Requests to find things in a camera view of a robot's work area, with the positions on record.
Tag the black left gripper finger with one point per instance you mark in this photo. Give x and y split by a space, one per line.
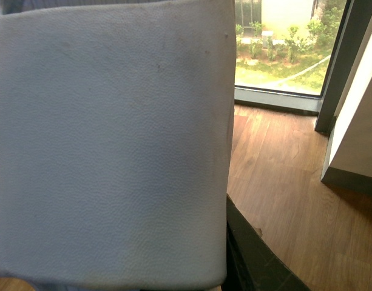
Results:
251 264

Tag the light blue slide sandal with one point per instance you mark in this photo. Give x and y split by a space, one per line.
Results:
116 128

